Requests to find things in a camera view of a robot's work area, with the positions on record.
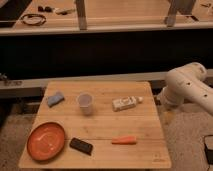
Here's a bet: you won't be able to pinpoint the orange plate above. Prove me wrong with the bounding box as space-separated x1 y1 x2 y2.
27 122 66 161

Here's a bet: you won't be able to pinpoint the black coiled cable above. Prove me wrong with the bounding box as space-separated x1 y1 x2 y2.
20 13 47 27

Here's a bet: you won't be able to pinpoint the metal frame leg left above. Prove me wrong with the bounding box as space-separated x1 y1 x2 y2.
75 0 87 30

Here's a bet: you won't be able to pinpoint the orange pepper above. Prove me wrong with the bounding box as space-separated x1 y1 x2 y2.
111 136 137 145

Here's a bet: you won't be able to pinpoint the metal frame leg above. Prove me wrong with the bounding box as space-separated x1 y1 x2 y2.
164 0 196 27
75 0 87 30

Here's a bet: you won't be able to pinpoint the clear plastic cup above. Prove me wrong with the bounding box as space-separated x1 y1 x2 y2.
76 93 93 116

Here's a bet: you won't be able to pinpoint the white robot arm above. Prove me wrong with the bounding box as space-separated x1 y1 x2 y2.
158 62 213 116

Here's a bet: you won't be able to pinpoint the black rectangular block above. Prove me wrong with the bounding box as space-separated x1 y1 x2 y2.
69 138 93 155

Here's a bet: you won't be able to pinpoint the blue sponge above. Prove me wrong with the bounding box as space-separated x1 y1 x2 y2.
47 92 64 107

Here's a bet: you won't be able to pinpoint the dark small objects on bench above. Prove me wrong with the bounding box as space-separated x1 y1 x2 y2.
38 6 53 13

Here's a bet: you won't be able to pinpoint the white object on bench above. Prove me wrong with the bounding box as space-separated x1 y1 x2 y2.
55 9 76 15

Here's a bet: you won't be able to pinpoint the metal frame leg right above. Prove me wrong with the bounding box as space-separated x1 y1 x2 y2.
164 0 196 27

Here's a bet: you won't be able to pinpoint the white tube box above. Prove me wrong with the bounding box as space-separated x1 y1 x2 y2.
112 96 143 112

